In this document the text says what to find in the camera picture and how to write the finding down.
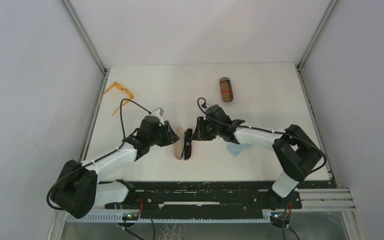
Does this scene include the aluminium frame post right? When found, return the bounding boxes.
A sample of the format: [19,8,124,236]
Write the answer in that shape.
[296,0,340,72]

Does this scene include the aluminium frame post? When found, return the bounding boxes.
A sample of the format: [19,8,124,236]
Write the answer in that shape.
[296,0,340,72]
[60,0,108,75]

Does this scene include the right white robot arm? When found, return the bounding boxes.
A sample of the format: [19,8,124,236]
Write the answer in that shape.
[191,102,327,199]

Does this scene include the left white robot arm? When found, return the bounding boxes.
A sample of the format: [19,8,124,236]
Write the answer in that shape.
[46,115,180,219]

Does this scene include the brown glasses case red stripe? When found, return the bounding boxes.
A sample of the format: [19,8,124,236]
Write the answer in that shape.
[219,77,234,103]

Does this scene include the black sunglasses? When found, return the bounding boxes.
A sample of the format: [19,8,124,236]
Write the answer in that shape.
[181,128,193,161]

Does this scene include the orange translucent sunglasses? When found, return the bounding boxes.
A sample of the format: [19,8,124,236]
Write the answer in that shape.
[98,81,135,117]

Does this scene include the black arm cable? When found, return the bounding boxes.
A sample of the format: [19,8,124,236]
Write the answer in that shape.
[46,98,153,211]
[196,97,328,175]

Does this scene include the aluminium frame post left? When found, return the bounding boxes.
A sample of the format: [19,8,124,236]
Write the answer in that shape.
[60,0,108,75]

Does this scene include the light blue cloth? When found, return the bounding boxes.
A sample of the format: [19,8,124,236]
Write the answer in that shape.
[226,143,246,157]

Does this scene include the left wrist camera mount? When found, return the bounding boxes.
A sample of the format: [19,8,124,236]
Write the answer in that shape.
[150,107,164,124]

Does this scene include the pink glasses case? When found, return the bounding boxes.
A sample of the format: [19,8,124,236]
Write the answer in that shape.
[174,127,186,160]

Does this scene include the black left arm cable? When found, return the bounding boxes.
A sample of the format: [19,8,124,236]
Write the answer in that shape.
[46,98,153,211]

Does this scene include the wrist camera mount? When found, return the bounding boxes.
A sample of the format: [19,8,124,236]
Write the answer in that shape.
[150,107,164,124]
[204,103,213,110]

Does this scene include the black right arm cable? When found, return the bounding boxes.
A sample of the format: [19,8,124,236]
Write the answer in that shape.
[196,97,328,175]

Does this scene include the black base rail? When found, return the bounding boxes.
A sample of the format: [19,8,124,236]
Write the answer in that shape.
[104,181,303,220]

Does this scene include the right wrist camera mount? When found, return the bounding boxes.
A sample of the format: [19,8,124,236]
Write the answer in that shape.
[204,103,213,110]

